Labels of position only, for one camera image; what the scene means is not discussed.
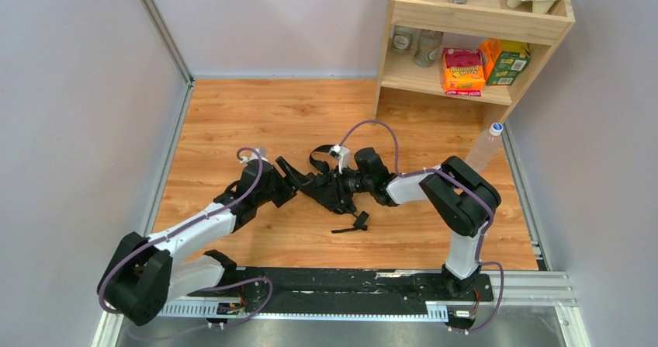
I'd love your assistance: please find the black folding umbrella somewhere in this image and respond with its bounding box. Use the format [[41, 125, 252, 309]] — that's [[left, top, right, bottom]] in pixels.
[[301, 144, 369, 234]]

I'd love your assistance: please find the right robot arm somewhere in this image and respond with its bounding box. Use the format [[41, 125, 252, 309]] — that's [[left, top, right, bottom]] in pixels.
[[354, 147, 501, 297]]

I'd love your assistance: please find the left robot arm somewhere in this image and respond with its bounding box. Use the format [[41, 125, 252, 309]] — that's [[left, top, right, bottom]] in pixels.
[[97, 153, 306, 326]]

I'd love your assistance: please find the clear plastic water bottle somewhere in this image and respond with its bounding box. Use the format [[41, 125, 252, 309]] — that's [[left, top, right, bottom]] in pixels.
[[465, 122, 504, 172]]

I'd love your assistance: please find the glass jar left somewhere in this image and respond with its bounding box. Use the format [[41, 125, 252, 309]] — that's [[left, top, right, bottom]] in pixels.
[[390, 25, 417, 55]]

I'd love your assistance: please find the glass jar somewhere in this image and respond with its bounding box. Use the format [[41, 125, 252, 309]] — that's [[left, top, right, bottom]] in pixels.
[[414, 29, 444, 68], [390, 25, 417, 55]]

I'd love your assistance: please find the orange pink sponge box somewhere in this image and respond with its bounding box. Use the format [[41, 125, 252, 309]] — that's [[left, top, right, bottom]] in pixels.
[[442, 47, 486, 97]]

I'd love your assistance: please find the glass jar right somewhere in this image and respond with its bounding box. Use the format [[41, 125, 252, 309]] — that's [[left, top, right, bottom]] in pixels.
[[414, 29, 444, 68]]

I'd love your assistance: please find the green orange carton box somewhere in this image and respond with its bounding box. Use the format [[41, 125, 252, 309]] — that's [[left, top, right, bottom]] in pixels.
[[479, 38, 531, 86]]

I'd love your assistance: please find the wooden shelf unit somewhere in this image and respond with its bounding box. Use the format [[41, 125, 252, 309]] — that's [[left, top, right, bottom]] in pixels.
[[372, 0, 576, 125]]

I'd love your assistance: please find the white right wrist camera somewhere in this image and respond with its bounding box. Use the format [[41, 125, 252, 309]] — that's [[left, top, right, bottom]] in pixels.
[[329, 144, 351, 174]]

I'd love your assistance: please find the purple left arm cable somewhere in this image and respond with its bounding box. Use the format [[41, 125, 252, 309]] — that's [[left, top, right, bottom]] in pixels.
[[97, 147, 264, 315]]

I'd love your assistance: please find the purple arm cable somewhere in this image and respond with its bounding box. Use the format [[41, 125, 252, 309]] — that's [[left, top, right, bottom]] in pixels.
[[336, 120, 506, 284], [97, 147, 264, 315]]

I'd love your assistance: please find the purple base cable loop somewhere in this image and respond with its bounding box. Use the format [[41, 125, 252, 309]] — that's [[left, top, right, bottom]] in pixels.
[[192, 277, 275, 329]]

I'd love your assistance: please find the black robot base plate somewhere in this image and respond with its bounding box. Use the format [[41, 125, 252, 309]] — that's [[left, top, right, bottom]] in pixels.
[[213, 267, 494, 316]]

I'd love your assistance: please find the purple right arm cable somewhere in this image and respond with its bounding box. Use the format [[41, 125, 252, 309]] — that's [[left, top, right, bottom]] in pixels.
[[336, 120, 506, 284]]

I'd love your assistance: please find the aluminium frame rail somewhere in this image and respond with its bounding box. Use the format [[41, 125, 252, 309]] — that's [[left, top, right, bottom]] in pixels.
[[89, 265, 587, 347]]

